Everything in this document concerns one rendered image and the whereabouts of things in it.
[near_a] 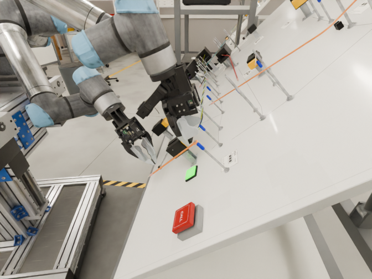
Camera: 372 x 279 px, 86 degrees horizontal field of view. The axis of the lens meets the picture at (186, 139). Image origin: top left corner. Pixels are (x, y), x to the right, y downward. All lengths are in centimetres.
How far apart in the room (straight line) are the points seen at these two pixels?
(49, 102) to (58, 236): 110
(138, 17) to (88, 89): 30
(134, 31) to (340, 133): 40
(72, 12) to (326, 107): 59
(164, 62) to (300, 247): 70
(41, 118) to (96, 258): 120
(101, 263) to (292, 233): 126
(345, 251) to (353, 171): 167
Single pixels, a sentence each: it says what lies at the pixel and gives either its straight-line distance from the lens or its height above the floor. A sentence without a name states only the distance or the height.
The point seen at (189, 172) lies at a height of 106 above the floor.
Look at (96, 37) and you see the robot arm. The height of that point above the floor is 140.
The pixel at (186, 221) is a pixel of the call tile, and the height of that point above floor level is 111.
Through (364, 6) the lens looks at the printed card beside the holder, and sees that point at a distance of 71.
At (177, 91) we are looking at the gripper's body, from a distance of 49.
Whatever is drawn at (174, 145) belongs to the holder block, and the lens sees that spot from 56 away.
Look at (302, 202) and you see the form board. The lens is 33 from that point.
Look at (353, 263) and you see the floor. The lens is 196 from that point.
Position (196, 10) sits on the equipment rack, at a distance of 142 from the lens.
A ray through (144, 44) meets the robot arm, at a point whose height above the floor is 138.
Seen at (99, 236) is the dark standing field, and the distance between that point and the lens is 180.
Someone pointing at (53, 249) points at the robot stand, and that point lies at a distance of 161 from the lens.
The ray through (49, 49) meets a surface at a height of 66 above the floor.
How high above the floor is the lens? 144
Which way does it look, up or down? 33 degrees down
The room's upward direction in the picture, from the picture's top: straight up
